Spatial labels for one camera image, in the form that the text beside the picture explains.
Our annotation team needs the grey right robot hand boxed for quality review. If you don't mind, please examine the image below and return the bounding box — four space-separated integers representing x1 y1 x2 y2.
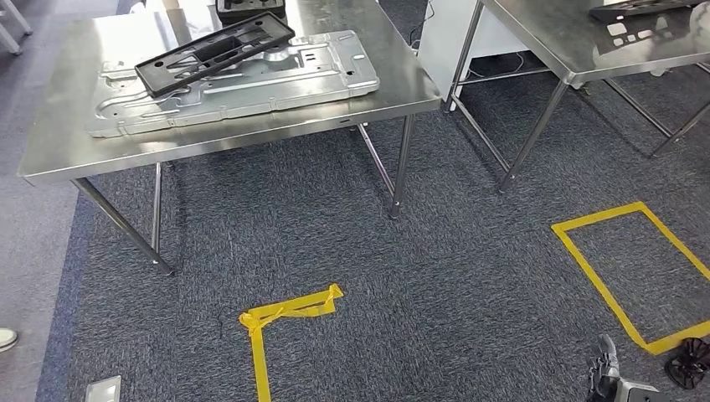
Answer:
586 333 710 402

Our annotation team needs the black plastic plate frame part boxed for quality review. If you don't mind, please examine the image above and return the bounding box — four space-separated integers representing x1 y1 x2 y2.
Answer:
589 0 708 24
134 11 296 100

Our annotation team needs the stainless steel workbench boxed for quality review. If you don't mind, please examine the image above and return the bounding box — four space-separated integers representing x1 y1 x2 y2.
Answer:
16 0 443 277

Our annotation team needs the yellow floor tape rectangle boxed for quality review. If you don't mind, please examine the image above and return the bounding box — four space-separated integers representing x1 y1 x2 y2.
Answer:
550 201 710 356

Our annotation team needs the stainless steel table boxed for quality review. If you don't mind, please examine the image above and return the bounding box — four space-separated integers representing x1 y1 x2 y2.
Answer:
441 0 710 195

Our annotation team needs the crumpled yellow floor tape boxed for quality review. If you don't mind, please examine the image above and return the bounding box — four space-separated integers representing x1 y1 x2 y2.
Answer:
238 284 345 402

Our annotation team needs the stamped sheet metal panel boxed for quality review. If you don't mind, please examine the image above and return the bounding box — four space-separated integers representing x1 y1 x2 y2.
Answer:
85 28 382 140

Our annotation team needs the black foam case insert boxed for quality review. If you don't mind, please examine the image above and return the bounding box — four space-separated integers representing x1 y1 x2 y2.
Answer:
214 0 288 26

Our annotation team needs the metal floor outlet box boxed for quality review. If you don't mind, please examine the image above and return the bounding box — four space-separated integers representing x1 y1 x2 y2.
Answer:
85 375 123 402

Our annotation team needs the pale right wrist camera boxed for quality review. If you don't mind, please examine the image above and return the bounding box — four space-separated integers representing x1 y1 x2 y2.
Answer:
614 377 662 402

